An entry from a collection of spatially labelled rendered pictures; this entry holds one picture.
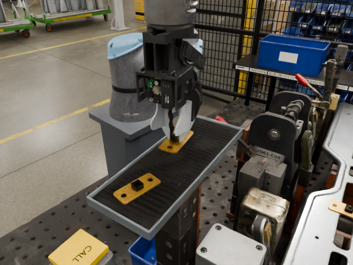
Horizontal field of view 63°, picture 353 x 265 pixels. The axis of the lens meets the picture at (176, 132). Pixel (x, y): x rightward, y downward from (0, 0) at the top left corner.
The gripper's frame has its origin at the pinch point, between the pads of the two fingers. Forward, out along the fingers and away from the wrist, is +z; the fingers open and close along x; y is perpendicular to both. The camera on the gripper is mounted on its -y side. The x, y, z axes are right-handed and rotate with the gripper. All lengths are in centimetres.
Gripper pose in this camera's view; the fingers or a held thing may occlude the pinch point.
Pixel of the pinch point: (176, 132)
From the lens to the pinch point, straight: 55.0
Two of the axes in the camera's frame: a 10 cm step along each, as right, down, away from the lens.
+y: -4.4, 4.7, -7.7
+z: 0.0, 8.5, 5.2
